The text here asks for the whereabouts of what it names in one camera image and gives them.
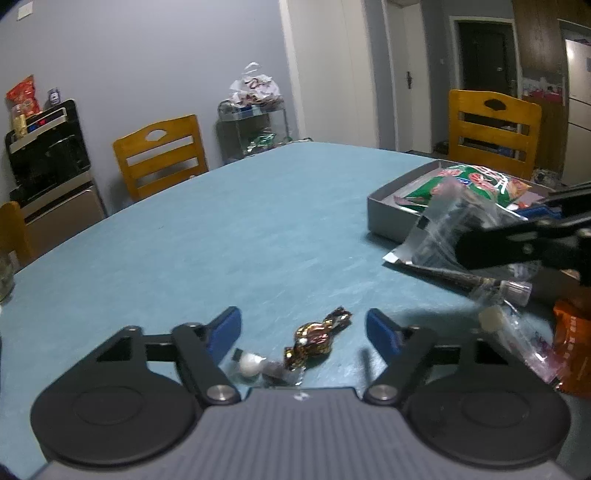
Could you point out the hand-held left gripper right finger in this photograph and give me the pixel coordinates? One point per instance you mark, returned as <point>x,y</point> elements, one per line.
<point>381,330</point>

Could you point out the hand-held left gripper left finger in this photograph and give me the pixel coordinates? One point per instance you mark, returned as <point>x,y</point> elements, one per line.
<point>224,330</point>

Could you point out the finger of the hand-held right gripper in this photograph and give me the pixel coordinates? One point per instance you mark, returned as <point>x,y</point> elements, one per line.
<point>498,247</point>
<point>540,211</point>

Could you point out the white ball candy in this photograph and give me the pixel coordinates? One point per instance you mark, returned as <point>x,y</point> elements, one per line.
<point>249,365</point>

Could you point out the dark brown snack stick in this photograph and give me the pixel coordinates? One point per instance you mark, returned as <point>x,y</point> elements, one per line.
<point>461,279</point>

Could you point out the clear nut bag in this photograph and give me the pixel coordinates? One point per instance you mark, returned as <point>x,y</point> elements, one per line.
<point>443,217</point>

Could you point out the brown foil candy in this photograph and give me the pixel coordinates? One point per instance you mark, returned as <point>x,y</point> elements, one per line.
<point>316,339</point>

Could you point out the green cracker bag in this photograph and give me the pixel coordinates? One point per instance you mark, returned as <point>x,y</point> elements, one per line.
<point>480,182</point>

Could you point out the purple clear packet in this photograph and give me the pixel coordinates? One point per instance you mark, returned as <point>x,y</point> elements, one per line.
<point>521,339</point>

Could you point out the orange snack packet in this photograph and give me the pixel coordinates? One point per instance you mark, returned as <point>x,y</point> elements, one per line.
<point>575,350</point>

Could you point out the grey cardboard box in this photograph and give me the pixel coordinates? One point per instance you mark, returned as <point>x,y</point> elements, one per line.
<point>392,212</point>

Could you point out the white refrigerator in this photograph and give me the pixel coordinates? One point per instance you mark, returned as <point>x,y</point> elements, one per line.
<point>577,110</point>

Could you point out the red items on cabinet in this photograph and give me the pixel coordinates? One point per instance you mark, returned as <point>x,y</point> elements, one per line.
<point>542,90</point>

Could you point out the dark door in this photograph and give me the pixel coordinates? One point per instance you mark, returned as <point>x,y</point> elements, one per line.
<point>485,57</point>

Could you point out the dark wooden cabinet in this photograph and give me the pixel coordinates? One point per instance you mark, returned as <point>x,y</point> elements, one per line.
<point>538,37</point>

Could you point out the metal cart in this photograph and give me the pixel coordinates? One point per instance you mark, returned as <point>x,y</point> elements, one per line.
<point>251,134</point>

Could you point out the white plastic bag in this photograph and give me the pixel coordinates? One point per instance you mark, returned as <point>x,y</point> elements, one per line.
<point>256,87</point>

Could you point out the black water dispenser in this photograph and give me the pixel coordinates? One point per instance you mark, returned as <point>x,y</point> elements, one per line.
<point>46,157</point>

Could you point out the small jar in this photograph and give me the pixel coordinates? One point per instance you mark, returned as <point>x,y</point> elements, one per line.
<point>54,96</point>

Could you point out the yellow bottle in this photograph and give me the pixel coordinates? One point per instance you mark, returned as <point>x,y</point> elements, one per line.
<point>19,122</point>

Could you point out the red snack bag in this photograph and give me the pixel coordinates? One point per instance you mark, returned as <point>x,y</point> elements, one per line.
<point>24,94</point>

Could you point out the wall switch plate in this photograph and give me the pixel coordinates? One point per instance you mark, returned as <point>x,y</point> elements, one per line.
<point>25,10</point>

